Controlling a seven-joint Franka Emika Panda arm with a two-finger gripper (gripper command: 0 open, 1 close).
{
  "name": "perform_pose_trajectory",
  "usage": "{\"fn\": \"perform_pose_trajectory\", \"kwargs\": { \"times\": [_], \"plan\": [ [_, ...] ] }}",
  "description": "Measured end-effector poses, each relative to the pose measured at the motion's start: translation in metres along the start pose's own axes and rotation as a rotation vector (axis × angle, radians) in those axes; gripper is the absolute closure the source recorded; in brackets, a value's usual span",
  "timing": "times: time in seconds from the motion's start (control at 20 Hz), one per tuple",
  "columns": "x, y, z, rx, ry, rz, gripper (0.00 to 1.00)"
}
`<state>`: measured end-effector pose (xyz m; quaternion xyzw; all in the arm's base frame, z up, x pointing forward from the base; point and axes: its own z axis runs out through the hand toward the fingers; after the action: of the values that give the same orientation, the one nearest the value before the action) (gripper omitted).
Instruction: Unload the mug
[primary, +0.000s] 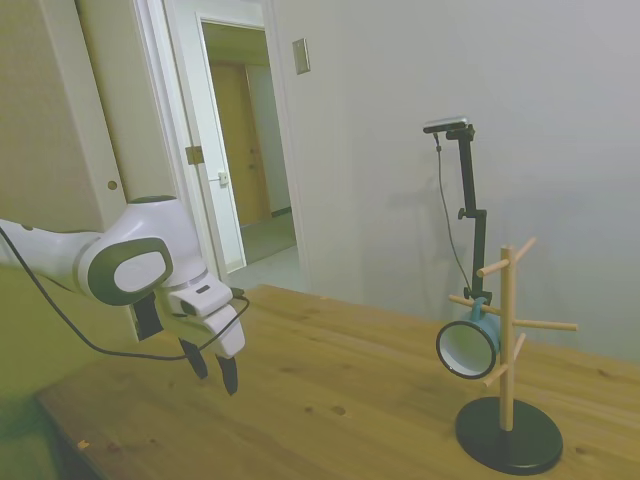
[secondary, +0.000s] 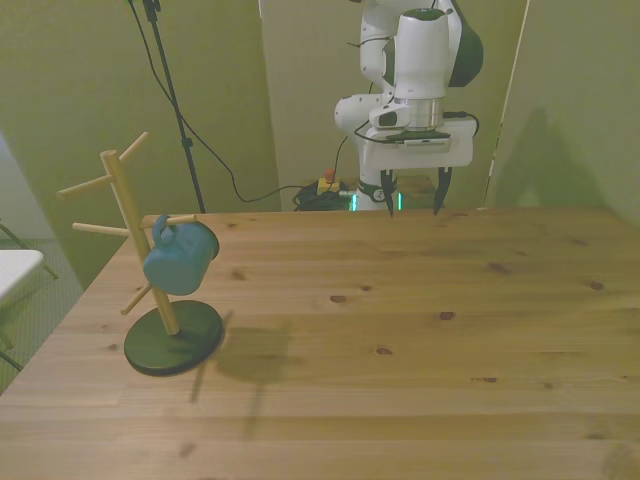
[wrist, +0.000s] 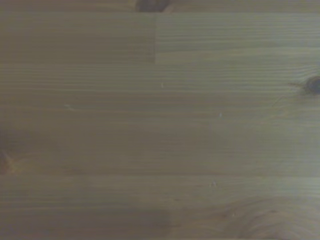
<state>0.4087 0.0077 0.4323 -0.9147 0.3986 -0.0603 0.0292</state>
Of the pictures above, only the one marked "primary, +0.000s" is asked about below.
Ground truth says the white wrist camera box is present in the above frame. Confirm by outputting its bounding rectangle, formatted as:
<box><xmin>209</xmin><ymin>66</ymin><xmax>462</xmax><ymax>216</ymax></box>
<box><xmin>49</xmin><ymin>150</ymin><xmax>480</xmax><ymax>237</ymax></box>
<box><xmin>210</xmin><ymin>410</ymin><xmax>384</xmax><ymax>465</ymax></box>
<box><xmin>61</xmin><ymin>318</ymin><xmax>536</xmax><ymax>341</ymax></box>
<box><xmin>168</xmin><ymin>282</ymin><xmax>234</xmax><ymax>318</ymax></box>

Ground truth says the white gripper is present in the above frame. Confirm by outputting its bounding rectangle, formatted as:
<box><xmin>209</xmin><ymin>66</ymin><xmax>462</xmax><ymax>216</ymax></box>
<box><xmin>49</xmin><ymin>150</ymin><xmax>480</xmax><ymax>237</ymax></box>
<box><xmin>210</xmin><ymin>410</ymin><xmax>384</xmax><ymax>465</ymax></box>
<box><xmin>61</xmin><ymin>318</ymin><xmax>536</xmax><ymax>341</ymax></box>
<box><xmin>158</xmin><ymin>299</ymin><xmax>247</xmax><ymax>397</ymax></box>

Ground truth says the grey exterior camera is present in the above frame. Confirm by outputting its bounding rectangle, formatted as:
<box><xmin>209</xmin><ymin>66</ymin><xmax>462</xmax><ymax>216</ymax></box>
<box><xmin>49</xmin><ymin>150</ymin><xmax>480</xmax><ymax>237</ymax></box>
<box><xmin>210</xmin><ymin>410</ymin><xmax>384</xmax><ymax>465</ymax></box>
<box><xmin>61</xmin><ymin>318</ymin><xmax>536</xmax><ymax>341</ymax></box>
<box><xmin>423</xmin><ymin>115</ymin><xmax>473</xmax><ymax>135</ymax></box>

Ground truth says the white open door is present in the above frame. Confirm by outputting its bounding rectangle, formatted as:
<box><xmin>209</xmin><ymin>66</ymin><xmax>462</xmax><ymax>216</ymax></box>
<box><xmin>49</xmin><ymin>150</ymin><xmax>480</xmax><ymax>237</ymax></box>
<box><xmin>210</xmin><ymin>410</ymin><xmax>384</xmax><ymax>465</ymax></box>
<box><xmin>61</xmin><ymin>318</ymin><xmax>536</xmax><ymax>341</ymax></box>
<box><xmin>195</xmin><ymin>14</ymin><xmax>248</xmax><ymax>275</ymax></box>

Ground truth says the grey wall switch plate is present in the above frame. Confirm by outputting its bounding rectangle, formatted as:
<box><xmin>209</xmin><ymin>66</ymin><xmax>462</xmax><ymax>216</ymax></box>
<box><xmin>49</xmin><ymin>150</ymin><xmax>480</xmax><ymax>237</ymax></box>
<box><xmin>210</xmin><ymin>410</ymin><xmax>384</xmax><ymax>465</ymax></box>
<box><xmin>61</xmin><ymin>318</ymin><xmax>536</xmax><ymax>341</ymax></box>
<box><xmin>291</xmin><ymin>38</ymin><xmax>312</xmax><ymax>77</ymax></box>

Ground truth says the brown wooden hallway door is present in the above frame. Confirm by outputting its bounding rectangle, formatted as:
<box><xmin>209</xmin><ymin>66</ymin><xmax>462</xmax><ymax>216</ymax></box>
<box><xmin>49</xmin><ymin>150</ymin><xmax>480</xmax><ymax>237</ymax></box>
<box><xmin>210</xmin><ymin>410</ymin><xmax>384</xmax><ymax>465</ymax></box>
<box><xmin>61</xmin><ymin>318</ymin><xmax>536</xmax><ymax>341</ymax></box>
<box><xmin>208</xmin><ymin>60</ymin><xmax>274</xmax><ymax>227</ymax></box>

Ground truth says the blue enamel mug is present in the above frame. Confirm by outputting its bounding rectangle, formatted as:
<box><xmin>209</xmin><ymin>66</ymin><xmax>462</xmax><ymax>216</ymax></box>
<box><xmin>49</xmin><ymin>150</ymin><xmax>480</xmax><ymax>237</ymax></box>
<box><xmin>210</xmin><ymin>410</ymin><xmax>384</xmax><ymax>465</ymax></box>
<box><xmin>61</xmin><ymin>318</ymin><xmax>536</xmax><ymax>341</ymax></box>
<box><xmin>435</xmin><ymin>297</ymin><xmax>502</xmax><ymax>380</ymax></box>

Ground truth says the thin black camera cable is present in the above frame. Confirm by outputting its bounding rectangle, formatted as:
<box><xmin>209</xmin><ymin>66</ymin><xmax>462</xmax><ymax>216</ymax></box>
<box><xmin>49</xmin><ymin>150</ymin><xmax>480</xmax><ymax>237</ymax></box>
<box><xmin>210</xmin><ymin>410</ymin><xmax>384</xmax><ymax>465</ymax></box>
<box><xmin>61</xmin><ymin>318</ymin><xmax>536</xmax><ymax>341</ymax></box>
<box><xmin>432</xmin><ymin>131</ymin><xmax>476</xmax><ymax>292</ymax></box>

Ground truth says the wooden mug tree stand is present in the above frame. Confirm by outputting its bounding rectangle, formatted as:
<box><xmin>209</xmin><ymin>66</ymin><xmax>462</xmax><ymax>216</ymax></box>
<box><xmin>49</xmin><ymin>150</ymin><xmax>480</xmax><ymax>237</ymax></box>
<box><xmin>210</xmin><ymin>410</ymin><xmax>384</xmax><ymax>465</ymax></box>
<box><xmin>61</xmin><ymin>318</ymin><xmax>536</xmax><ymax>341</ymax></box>
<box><xmin>448</xmin><ymin>236</ymin><xmax>579</xmax><ymax>476</ymax></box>

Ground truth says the black jointed camera stand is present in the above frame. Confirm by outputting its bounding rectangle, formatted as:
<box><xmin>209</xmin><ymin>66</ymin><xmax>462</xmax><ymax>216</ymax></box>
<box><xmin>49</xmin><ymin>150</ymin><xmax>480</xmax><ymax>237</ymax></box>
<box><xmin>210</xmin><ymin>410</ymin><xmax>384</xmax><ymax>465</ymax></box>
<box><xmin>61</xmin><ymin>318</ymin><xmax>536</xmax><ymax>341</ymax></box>
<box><xmin>443</xmin><ymin>124</ymin><xmax>495</xmax><ymax>307</ymax></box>

